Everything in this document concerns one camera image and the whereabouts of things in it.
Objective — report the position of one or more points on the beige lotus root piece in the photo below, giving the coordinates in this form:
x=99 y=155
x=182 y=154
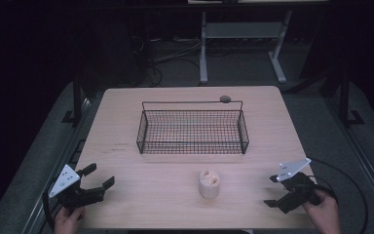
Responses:
x=209 y=184

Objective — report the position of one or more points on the small grey round object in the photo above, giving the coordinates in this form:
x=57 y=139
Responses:
x=225 y=99

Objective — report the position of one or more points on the white metal desk frame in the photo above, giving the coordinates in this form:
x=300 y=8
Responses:
x=240 y=31

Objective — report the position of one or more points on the black metal stand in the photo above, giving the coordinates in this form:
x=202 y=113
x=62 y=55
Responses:
x=345 y=97
x=76 y=100

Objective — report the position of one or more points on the person's left hand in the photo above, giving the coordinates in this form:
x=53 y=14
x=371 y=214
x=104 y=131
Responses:
x=67 y=221

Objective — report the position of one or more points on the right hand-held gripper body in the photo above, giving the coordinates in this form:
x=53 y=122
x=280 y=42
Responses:
x=297 y=191

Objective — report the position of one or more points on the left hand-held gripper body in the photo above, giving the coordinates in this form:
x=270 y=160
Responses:
x=65 y=182

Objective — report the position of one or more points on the aluminium frame rail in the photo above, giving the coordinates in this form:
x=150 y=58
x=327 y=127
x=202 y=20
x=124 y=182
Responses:
x=360 y=152
x=58 y=165

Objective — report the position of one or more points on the person's right hand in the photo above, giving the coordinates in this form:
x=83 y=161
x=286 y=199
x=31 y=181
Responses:
x=324 y=214

